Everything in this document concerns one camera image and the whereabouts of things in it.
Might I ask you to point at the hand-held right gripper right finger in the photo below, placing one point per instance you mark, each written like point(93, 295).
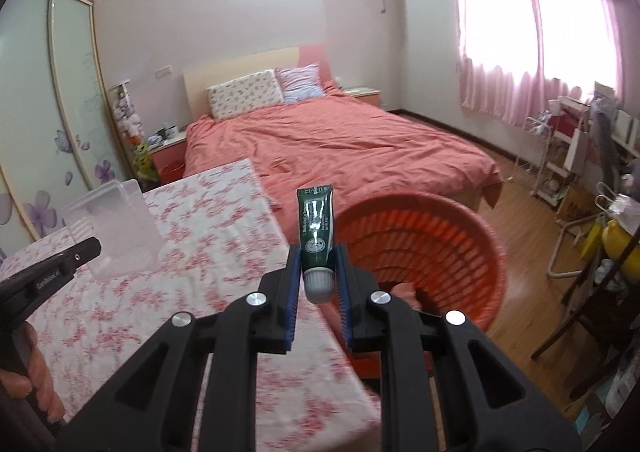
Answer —
point(342, 302)

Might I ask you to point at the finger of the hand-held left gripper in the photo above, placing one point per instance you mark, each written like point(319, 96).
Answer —
point(82, 254)

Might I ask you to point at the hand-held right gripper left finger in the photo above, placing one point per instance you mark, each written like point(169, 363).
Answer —
point(292, 302)

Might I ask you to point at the clear plastic container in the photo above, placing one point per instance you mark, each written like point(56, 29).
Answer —
point(120, 232)

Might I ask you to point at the green tube with white cap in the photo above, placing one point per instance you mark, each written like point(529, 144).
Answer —
point(315, 227)

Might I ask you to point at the orange plastic laundry basket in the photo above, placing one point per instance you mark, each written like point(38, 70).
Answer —
point(450, 252)

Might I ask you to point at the person's left hand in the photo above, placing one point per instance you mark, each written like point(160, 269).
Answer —
point(40, 372)

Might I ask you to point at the pink crumpled paper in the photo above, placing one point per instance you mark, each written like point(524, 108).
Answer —
point(402, 294)

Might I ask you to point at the red floral tablecloth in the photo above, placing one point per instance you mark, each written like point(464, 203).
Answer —
point(210, 242)

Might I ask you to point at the green and yellow plush toy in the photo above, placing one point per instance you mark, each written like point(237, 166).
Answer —
point(144, 159)

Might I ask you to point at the pink nightstand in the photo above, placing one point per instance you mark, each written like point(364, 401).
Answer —
point(167, 159)
point(365, 96)

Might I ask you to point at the hanging plush toys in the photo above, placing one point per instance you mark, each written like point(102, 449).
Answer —
point(125, 112)

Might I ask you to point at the floral glass sliding wardrobe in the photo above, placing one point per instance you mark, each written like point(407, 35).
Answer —
point(50, 107)

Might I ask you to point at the bed with red duvet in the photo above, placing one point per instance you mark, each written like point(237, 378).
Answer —
point(350, 142)

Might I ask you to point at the white floral pillow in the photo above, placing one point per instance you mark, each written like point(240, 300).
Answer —
point(245, 94)

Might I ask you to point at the pink and blue striped pillow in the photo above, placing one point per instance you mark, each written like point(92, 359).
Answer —
point(300, 82)

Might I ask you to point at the beige and pink headboard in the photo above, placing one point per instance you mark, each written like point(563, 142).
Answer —
point(235, 69)

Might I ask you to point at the cardboard box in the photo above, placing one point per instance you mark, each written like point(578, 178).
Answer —
point(575, 204)

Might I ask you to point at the pink curtain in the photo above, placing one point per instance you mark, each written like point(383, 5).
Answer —
point(490, 82)
point(590, 97)

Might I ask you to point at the yellow bag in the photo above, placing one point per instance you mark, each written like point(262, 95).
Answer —
point(617, 239)

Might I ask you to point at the red box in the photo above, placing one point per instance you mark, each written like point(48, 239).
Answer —
point(572, 127)

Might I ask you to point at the white paper bag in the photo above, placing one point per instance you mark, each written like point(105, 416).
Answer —
point(620, 204)

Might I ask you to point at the dark grey hanging garment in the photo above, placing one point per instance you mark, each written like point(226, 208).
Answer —
point(605, 142)

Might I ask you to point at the white wall switch plate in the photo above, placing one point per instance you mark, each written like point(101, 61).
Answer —
point(163, 72)

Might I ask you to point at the white tube frame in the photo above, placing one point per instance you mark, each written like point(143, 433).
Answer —
point(556, 252)

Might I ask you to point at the dark wooden chair frame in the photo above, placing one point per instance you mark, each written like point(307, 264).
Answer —
point(590, 292)

